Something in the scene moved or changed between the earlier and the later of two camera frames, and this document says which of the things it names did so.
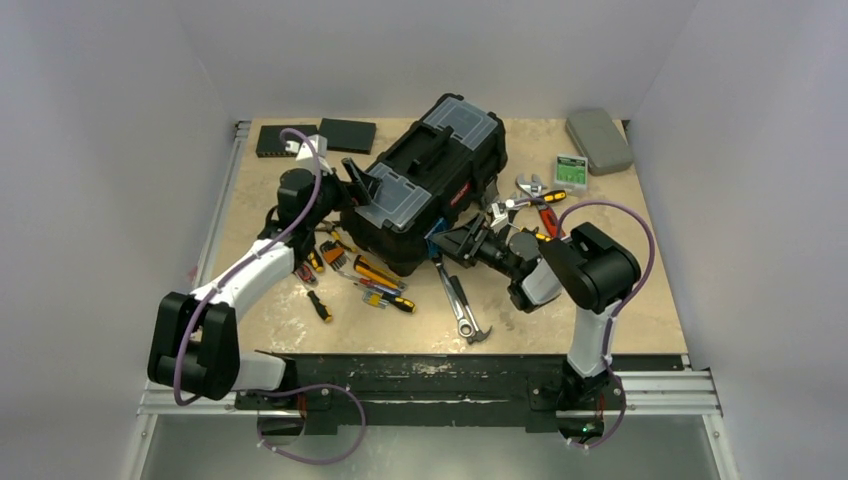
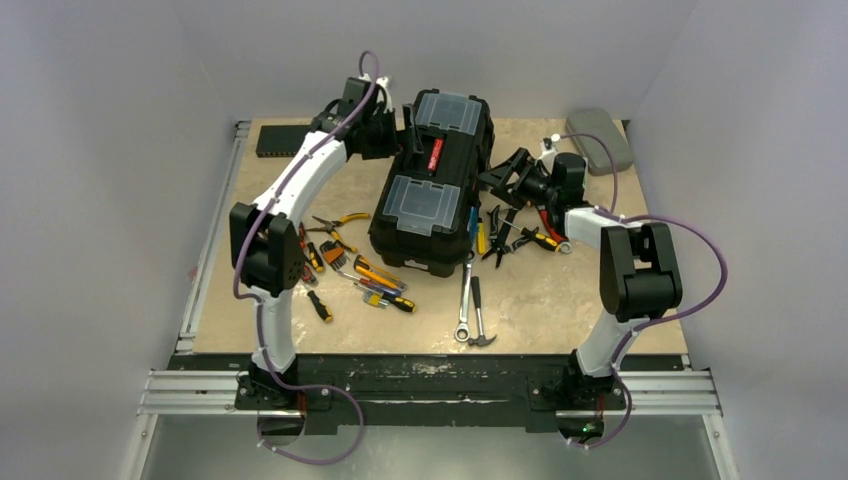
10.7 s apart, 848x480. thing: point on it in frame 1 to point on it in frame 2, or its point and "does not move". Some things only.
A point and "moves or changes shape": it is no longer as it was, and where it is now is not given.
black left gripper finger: (364, 186) to (399, 118)
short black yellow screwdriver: (321, 308) does not move
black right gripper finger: (477, 237) to (520, 160)
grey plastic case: (599, 141) does not move
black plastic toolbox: (441, 164) moves or changes shape
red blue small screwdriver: (369, 283) does not move
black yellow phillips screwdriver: (401, 303) does not move
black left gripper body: (333, 195) to (381, 137)
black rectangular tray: (270, 145) does not move
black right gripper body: (477, 245) to (520, 177)
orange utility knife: (374, 271) does not move
